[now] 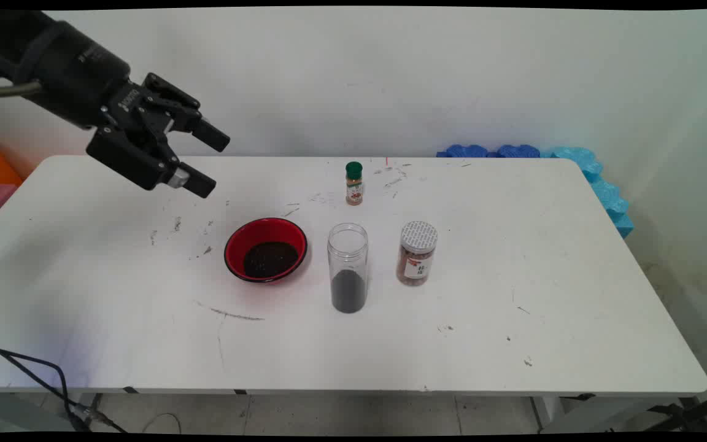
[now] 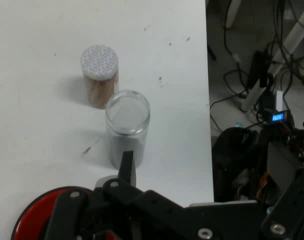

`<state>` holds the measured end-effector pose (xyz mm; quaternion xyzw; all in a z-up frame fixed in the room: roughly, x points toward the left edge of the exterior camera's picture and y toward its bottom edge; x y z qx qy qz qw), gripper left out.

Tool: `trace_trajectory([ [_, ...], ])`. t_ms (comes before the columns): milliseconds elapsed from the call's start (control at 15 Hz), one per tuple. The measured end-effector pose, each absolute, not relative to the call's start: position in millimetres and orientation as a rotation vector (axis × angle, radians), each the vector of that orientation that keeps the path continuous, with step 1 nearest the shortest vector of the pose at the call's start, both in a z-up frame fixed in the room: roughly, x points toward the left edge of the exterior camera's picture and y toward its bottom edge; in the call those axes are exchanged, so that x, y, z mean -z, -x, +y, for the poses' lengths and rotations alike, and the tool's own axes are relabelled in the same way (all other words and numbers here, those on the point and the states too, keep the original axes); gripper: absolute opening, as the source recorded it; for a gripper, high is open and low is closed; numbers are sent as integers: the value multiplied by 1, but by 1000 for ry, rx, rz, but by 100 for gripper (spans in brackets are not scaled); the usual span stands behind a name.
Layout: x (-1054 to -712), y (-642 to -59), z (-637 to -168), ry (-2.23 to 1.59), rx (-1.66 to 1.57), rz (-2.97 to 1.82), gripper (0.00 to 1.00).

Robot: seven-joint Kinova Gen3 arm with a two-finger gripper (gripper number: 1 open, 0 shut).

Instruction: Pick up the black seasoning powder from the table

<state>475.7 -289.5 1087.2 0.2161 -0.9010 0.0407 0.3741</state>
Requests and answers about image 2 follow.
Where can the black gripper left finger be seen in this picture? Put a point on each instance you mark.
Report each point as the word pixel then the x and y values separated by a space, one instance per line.
pixel 128 170

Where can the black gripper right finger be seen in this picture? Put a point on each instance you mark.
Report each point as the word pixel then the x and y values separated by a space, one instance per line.
pixel 289 200

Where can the clear plastic jar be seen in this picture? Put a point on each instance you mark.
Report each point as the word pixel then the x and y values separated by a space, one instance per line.
pixel 128 120

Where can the black meter blue display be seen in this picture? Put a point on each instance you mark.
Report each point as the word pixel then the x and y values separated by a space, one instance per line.
pixel 278 117

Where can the white plug block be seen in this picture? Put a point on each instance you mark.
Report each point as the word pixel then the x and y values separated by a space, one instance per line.
pixel 279 100

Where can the red bowl black rim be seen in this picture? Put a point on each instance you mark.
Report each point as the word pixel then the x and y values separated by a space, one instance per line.
pixel 34 215

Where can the white metal leg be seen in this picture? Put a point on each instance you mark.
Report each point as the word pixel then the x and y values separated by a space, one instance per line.
pixel 250 98
pixel 232 12

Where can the cinnamon jar white printed lid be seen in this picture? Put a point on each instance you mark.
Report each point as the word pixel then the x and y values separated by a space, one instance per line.
pixel 99 60

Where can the black power brick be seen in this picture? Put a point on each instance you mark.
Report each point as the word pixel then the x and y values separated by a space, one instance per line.
pixel 256 67

